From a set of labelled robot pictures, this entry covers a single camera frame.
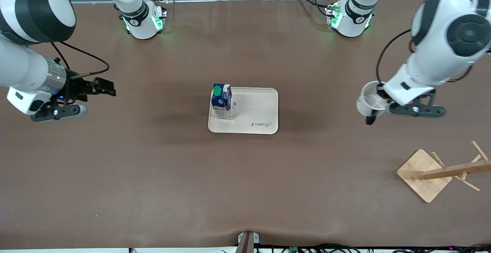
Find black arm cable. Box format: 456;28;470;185
50;41;110;80
376;29;475;89

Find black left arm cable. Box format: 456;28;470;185
376;29;475;89

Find white cup black handle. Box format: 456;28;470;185
356;81;389;126

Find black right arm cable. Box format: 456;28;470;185
50;41;110;80

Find wooden cup rack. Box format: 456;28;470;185
396;141;491;203

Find blue white milk carton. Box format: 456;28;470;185
211;84;234;120

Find metal table edge clamp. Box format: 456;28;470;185
237;231;260;253

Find cream plastic tray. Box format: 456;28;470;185
208;87;279;135

